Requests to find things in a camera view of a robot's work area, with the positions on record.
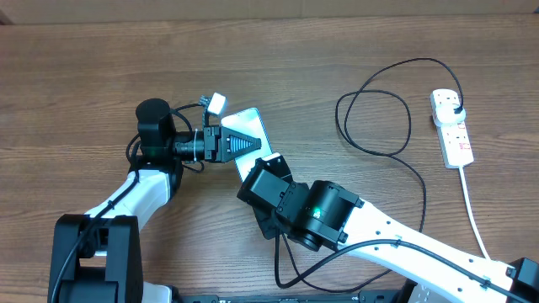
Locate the blue smartphone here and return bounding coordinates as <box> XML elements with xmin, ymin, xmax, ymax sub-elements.
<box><xmin>221</xmin><ymin>108</ymin><xmax>273</xmax><ymax>181</ymax></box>

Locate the black usb charger cable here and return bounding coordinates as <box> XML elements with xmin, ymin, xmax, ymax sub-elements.
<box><xmin>280</xmin><ymin>57</ymin><xmax>465</xmax><ymax>295</ymax></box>

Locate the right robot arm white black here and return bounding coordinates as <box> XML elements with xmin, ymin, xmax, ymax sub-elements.
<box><xmin>236</xmin><ymin>153</ymin><xmax>538</xmax><ymax>302</ymax></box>

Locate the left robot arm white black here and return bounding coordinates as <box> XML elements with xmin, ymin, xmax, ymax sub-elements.
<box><xmin>47</xmin><ymin>93</ymin><xmax>271</xmax><ymax>303</ymax></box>

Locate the white charger plug adapter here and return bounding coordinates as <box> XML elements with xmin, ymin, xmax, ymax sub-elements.
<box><xmin>433</xmin><ymin>104</ymin><xmax>467</xmax><ymax>127</ymax></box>

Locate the white power strip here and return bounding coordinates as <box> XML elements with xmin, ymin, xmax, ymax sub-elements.
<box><xmin>430</xmin><ymin>88</ymin><xmax>475</xmax><ymax>170</ymax></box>

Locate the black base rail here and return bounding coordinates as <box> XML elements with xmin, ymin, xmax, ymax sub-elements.
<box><xmin>175</xmin><ymin>290</ymin><xmax>412</xmax><ymax>303</ymax></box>

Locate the white power strip cord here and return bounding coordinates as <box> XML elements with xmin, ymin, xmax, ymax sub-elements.
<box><xmin>457</xmin><ymin>166</ymin><xmax>492</xmax><ymax>260</ymax></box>

